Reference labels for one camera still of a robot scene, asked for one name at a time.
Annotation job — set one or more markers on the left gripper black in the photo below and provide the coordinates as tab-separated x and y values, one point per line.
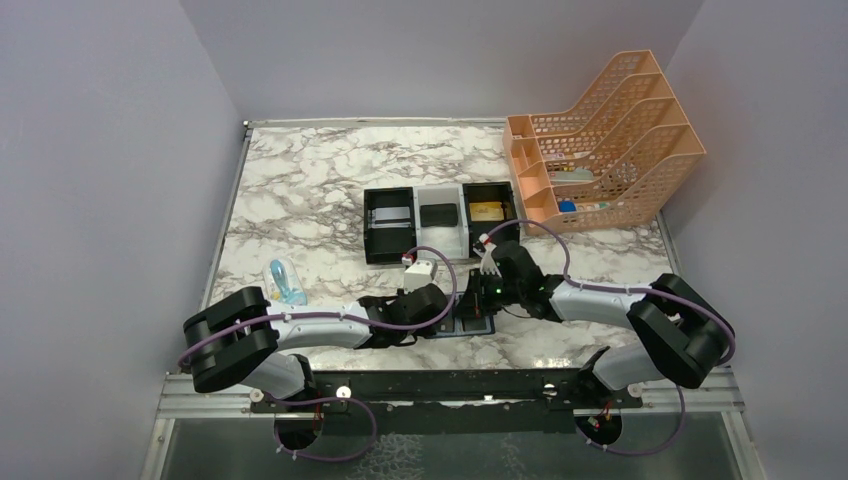
425	331

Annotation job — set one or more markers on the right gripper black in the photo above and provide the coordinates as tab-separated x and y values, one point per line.
486	307

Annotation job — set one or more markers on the blue card holder wallet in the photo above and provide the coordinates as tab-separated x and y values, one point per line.
456	327

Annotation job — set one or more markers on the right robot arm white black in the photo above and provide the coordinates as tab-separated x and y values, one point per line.
680	337

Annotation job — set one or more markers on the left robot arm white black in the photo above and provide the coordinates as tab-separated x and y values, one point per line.
245	340

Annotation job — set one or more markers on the gold card in bin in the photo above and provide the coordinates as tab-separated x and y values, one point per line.
492	211

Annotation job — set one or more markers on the black card in bin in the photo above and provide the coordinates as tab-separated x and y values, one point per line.
439	215

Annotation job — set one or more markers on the silver card in bin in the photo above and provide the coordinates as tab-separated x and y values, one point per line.
390	217

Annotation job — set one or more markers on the black left sorting bin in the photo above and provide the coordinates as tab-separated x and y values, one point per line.
384	246

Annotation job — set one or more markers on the blue item in organizer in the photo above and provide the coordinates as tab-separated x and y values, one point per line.
566	207

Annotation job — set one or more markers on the white middle sorting bin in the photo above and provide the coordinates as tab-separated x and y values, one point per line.
452	242

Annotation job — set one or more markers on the blue clear packaged item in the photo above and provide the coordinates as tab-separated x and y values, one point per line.
283	284

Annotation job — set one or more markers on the orange plastic file organizer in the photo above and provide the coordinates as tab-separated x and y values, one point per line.
618	154

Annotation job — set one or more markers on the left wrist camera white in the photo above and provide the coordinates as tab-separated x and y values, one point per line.
419	274

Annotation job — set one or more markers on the black metal mounting rail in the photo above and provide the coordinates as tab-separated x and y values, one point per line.
443	402

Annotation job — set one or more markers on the aluminium table frame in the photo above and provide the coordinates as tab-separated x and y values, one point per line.
299	193

